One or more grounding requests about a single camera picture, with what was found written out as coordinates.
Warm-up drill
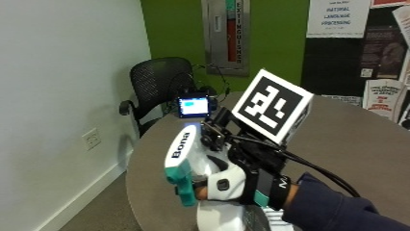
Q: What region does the white spray bottle teal trigger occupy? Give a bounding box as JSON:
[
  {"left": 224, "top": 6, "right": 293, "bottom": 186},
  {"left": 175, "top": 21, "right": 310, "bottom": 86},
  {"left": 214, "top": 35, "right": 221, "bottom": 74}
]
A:
[{"left": 164, "top": 124, "right": 285, "bottom": 231}]

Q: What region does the small device with lit screen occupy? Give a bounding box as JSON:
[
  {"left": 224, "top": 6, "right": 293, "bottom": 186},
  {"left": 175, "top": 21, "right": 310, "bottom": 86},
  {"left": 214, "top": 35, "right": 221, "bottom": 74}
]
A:
[{"left": 176, "top": 93, "right": 214, "bottom": 119}]

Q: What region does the white cube of black markers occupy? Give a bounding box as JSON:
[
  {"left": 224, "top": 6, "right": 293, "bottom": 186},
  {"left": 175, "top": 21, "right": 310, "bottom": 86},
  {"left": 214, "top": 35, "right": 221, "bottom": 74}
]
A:
[{"left": 230, "top": 68, "right": 316, "bottom": 145}]

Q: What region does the black mesh office chair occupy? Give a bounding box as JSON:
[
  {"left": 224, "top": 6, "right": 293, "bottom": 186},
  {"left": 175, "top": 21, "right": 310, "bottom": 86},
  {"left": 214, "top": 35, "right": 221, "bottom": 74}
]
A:
[{"left": 119, "top": 57, "right": 203, "bottom": 139}]

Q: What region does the small white printed strip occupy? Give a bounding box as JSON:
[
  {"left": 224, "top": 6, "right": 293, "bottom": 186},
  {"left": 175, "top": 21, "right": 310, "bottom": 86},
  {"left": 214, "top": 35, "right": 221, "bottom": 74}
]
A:
[{"left": 320, "top": 93, "right": 364, "bottom": 108}]

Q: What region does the black notice board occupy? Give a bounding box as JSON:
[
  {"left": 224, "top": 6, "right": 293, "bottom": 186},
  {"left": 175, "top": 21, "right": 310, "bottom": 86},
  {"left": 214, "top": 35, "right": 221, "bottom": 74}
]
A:
[{"left": 300, "top": 0, "right": 410, "bottom": 131}]

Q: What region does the white leaflet with red text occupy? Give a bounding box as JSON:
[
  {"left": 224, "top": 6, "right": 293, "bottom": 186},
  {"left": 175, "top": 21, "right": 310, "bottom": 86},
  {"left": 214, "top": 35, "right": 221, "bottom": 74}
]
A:
[{"left": 361, "top": 78, "right": 408, "bottom": 121}]

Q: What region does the metal fire extinguisher cabinet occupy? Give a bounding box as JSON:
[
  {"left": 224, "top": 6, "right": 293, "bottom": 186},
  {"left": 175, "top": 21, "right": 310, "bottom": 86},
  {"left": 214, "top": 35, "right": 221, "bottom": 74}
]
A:
[{"left": 201, "top": 0, "right": 253, "bottom": 78}]

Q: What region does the dark poster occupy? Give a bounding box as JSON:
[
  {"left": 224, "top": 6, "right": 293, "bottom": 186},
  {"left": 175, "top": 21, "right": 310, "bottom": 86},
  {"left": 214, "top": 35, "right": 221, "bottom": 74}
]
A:
[{"left": 358, "top": 24, "right": 408, "bottom": 80}]

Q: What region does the white poster with blue text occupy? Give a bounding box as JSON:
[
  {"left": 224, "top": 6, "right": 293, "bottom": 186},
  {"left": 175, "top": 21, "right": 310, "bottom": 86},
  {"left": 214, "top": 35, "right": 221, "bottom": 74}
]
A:
[{"left": 305, "top": 0, "right": 373, "bottom": 39}]

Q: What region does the white paper sheet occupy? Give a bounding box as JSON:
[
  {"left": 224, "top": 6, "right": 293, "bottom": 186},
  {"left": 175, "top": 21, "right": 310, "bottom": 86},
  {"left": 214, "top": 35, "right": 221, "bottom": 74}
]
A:
[{"left": 392, "top": 5, "right": 410, "bottom": 49}]

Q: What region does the red-edged poster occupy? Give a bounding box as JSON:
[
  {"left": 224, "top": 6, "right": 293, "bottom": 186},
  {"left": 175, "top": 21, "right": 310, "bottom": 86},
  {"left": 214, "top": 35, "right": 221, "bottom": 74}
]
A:
[{"left": 369, "top": 0, "right": 410, "bottom": 10}]

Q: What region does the black palm camera mount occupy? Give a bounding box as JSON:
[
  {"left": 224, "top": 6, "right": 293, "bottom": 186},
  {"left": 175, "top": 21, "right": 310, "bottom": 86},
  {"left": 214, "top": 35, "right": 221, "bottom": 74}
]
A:
[{"left": 199, "top": 107, "right": 236, "bottom": 152}]

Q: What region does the black glove cable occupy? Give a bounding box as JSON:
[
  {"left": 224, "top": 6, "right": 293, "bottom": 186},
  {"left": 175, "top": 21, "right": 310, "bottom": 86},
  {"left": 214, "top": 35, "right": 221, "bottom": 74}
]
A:
[{"left": 229, "top": 134, "right": 362, "bottom": 198}]

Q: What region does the white wall outlet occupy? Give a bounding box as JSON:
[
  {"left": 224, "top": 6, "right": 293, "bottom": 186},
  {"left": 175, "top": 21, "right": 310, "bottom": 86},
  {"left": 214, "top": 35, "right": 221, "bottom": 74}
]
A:
[{"left": 81, "top": 127, "right": 104, "bottom": 151}]

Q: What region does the thin black device cable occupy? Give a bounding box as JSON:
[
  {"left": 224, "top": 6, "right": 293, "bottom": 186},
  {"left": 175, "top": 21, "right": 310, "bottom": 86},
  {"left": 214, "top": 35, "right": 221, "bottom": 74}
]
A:
[{"left": 191, "top": 63, "right": 233, "bottom": 99}]

